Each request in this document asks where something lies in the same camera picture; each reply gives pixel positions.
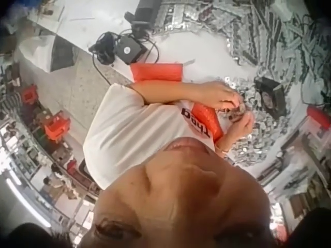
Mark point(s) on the person's right hand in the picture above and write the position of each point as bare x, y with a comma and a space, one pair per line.
241, 126

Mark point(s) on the person's left hand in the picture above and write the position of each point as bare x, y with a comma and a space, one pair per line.
219, 94

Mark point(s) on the small dark metal part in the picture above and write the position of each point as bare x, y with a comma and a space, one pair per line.
232, 111

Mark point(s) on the heap of silver washers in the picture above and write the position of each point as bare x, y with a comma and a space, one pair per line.
261, 129

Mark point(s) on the small black fan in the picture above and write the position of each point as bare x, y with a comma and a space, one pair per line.
270, 94

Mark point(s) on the red plastic container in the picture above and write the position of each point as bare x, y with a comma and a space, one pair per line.
318, 116

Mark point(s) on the heap of silver metal strips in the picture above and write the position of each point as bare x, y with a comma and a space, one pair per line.
258, 33

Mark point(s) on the orange plastic tray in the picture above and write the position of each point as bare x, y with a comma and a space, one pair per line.
159, 73

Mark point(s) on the black square box device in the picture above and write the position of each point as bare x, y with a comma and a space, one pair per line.
129, 49

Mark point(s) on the black device stand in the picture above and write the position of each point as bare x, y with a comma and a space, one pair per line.
144, 13

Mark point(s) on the orange plastic stool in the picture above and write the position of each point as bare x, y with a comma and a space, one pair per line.
29, 94
57, 127

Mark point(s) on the white sack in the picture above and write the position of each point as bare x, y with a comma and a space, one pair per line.
46, 51

